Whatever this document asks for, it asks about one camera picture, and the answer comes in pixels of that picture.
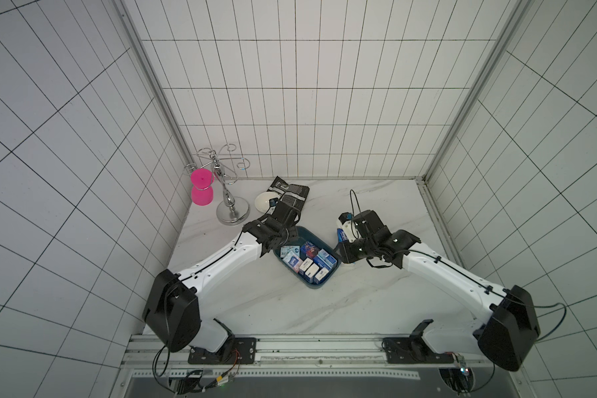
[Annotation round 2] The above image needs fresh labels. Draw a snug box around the dark blue Tempo tissue pack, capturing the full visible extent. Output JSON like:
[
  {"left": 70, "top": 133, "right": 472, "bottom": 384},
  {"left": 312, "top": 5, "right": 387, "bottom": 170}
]
[{"left": 337, "top": 228, "right": 348, "bottom": 243}]

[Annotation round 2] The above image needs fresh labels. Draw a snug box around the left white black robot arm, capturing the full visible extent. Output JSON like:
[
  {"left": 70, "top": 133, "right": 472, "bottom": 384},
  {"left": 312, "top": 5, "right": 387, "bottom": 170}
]
[{"left": 142, "top": 192, "right": 306, "bottom": 354}]

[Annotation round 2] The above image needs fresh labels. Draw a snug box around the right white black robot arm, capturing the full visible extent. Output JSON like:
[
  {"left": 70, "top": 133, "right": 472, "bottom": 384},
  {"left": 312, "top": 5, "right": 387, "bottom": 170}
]
[{"left": 335, "top": 210, "right": 541, "bottom": 371}]

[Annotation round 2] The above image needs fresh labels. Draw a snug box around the teal plastic storage box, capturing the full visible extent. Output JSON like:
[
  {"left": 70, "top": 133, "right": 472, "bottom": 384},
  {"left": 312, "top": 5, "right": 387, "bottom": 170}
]
[{"left": 273, "top": 227, "right": 342, "bottom": 289}]

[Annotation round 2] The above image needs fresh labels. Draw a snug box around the white ceramic bowl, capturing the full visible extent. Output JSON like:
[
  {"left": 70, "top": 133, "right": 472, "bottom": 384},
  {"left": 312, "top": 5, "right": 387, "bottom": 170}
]
[{"left": 255, "top": 191, "right": 280, "bottom": 214}]

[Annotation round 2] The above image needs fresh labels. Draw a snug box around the black snack packet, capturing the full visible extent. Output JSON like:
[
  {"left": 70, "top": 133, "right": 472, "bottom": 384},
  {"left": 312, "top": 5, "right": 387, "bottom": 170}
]
[{"left": 267, "top": 176, "right": 310, "bottom": 206}]

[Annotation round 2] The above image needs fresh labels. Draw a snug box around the chrome cup holder stand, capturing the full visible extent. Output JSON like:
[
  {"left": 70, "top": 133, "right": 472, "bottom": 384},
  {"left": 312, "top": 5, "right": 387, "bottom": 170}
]
[{"left": 186, "top": 144, "right": 250, "bottom": 226}]

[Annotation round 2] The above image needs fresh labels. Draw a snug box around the pink plastic cup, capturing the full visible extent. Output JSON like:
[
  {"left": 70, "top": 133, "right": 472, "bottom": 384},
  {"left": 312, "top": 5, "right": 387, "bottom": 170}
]
[{"left": 190, "top": 168, "right": 214, "bottom": 207}]

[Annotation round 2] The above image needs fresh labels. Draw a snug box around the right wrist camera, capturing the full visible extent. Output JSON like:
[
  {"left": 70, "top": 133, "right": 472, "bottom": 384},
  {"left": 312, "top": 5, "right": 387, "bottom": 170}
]
[{"left": 338, "top": 212, "right": 360, "bottom": 242}]

